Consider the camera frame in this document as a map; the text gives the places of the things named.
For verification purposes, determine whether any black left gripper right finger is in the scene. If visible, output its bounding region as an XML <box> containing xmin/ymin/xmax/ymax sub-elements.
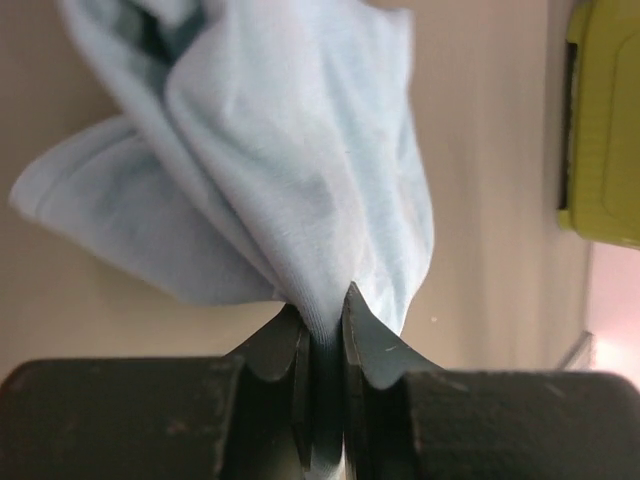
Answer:
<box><xmin>341</xmin><ymin>283</ymin><xmax>440</xmax><ymax>479</ymax></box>

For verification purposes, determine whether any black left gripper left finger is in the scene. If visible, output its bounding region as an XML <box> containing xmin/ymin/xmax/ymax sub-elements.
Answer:
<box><xmin>222</xmin><ymin>305</ymin><xmax>312</xmax><ymax>479</ymax></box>

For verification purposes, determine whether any grey blue t shirt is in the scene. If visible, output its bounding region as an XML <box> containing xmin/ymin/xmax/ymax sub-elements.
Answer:
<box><xmin>7</xmin><ymin>0</ymin><xmax>435</xmax><ymax>351</ymax></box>

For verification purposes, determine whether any olive green plastic basket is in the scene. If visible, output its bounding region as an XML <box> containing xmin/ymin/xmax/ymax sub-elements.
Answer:
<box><xmin>557</xmin><ymin>1</ymin><xmax>639</xmax><ymax>248</ymax></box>

